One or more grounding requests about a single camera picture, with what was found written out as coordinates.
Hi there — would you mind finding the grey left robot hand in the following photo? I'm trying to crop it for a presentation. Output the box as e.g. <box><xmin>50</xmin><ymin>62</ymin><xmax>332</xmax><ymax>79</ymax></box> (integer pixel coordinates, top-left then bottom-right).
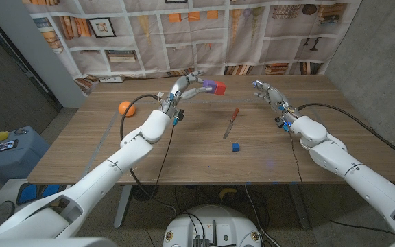
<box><xmin>161</xmin><ymin>70</ymin><xmax>215</xmax><ymax>119</ymax></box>

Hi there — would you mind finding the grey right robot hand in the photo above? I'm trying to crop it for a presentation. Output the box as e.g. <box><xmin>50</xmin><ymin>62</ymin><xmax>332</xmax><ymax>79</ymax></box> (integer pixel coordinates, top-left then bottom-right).
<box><xmin>252</xmin><ymin>80</ymin><xmax>301</xmax><ymax>119</ymax></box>

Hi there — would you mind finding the purple magnetic block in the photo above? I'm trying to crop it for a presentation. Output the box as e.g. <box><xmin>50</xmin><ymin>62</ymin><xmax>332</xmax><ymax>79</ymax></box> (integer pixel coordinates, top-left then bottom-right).
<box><xmin>202</xmin><ymin>79</ymin><xmax>218</xmax><ymax>95</ymax></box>

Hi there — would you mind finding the red magnetic block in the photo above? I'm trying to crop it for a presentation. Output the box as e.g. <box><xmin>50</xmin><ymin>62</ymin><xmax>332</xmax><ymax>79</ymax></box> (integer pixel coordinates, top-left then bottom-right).
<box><xmin>213</xmin><ymin>81</ymin><xmax>227</xmax><ymax>96</ymax></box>

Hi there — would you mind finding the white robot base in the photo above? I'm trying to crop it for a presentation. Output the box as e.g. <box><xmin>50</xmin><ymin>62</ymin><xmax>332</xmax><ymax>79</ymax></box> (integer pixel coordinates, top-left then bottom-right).
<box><xmin>163</xmin><ymin>204</ymin><xmax>263</xmax><ymax>247</ymax></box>

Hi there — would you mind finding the orange ball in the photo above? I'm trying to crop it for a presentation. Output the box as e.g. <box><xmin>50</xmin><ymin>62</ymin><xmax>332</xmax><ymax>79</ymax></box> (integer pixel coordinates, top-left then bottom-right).
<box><xmin>118</xmin><ymin>100</ymin><xmax>136</xmax><ymax>118</ymax></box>

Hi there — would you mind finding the printed bookshelf backdrop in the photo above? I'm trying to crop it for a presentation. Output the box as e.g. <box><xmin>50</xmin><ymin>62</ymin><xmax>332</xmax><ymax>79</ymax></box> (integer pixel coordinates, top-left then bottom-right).
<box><xmin>21</xmin><ymin>0</ymin><xmax>363</xmax><ymax>78</ymax></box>

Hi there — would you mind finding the white power strip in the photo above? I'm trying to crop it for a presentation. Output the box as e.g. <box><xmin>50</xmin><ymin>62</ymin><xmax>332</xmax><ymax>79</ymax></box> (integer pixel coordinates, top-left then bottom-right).
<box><xmin>98</xmin><ymin>75</ymin><xmax>125</xmax><ymax>84</ymax></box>

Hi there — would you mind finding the yellow object under table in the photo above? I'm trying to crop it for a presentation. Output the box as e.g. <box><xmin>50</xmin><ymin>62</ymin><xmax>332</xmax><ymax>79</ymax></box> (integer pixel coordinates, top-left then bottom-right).
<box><xmin>219</xmin><ymin>187</ymin><xmax>239</xmax><ymax>202</ymax></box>

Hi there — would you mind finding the black round floor object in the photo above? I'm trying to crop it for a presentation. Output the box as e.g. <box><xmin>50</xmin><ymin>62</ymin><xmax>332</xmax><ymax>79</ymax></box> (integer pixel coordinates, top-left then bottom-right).
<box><xmin>131</xmin><ymin>185</ymin><xmax>160</xmax><ymax>202</ymax></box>

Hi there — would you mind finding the grey table leg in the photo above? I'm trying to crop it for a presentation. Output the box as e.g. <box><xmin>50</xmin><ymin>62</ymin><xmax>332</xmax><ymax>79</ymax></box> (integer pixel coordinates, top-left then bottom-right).
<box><xmin>113</xmin><ymin>185</ymin><xmax>133</xmax><ymax>230</ymax></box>
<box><xmin>288</xmin><ymin>184</ymin><xmax>311</xmax><ymax>230</ymax></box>

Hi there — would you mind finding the blue pad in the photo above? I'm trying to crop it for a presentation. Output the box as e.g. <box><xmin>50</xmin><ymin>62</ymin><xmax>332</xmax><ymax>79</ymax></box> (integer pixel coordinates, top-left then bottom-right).
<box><xmin>16</xmin><ymin>183</ymin><xmax>41</xmax><ymax>206</ymax></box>
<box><xmin>40</xmin><ymin>184</ymin><xmax>72</xmax><ymax>200</ymax></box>

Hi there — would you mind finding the blue-grey stool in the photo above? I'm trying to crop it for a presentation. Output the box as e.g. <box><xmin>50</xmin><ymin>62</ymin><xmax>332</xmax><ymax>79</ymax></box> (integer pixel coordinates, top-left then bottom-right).
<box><xmin>0</xmin><ymin>126</ymin><xmax>51</xmax><ymax>184</ymax></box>

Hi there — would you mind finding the grey sneaker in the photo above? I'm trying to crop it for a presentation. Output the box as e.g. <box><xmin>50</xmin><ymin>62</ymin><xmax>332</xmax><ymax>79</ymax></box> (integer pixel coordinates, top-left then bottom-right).
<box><xmin>0</xmin><ymin>200</ymin><xmax>16</xmax><ymax>226</ymax></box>

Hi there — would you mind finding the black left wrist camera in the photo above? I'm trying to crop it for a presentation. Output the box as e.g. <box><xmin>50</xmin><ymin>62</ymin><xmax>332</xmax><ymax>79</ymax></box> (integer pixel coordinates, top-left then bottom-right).
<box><xmin>172</xmin><ymin>108</ymin><xmax>185</xmax><ymax>126</ymax></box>

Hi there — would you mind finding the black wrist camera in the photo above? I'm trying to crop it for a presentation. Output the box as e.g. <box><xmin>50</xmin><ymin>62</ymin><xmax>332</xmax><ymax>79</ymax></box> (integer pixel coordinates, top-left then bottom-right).
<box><xmin>172</xmin><ymin>108</ymin><xmax>185</xmax><ymax>126</ymax></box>
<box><xmin>274</xmin><ymin>116</ymin><xmax>291</xmax><ymax>133</ymax></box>

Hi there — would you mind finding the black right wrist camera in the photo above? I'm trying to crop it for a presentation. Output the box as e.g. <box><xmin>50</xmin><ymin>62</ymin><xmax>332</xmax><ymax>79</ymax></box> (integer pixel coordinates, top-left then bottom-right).
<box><xmin>274</xmin><ymin>116</ymin><xmax>291</xmax><ymax>133</ymax></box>

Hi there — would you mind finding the red-handled knife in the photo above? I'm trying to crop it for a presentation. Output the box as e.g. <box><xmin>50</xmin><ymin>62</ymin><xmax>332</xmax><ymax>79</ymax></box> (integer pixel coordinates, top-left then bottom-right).
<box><xmin>222</xmin><ymin>108</ymin><xmax>240</xmax><ymax>140</ymax></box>

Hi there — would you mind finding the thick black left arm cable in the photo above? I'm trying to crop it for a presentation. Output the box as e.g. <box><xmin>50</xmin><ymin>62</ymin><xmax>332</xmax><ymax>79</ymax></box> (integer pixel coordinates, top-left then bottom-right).
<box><xmin>119</xmin><ymin>94</ymin><xmax>185</xmax><ymax>215</ymax></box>

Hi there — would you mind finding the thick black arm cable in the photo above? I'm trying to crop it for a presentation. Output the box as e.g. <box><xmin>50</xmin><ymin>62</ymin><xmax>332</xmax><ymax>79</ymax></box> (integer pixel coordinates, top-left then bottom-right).
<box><xmin>296</xmin><ymin>102</ymin><xmax>395</xmax><ymax>166</ymax></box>
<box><xmin>119</xmin><ymin>94</ymin><xmax>185</xmax><ymax>215</ymax></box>

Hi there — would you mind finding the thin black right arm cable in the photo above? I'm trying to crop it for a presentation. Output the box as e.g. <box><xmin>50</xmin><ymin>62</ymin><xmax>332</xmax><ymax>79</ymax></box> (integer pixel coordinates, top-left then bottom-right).
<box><xmin>287</xmin><ymin>132</ymin><xmax>395</xmax><ymax>240</ymax></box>

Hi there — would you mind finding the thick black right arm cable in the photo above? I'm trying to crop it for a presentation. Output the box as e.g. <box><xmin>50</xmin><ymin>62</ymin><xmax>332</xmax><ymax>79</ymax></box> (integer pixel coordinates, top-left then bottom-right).
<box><xmin>296</xmin><ymin>102</ymin><xmax>395</xmax><ymax>166</ymax></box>

